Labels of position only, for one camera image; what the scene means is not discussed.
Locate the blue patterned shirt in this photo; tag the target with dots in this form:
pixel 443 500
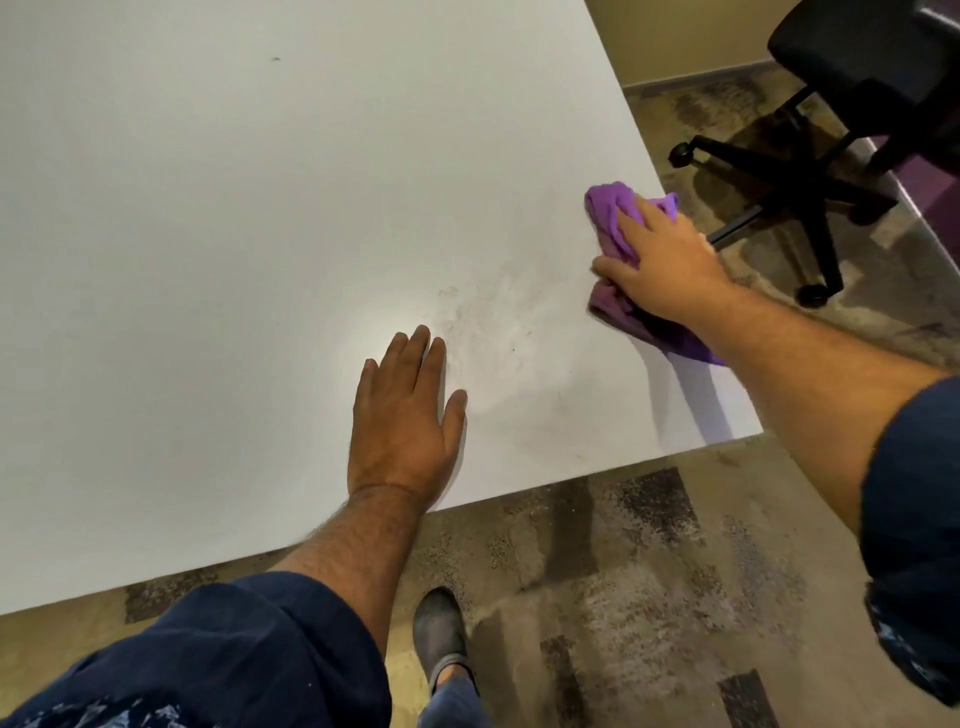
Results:
pixel 225 645

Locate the person's left forearm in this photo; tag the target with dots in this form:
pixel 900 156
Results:
pixel 360 555

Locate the person's right hand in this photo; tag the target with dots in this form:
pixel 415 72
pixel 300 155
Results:
pixel 667 270

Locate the blue jeans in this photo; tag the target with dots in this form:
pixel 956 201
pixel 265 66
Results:
pixel 454 705

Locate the dark grey shoe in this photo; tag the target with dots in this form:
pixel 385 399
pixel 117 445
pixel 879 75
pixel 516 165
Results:
pixel 439 626

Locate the purple microfibre cloth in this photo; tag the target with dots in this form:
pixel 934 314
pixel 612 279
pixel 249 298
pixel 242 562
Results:
pixel 611 206

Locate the person's left hand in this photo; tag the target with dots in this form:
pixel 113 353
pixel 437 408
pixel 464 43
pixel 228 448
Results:
pixel 401 435

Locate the person's right forearm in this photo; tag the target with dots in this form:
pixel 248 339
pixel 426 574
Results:
pixel 810 390

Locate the black wheeled office chair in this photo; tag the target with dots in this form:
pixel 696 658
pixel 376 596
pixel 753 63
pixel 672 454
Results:
pixel 847 45

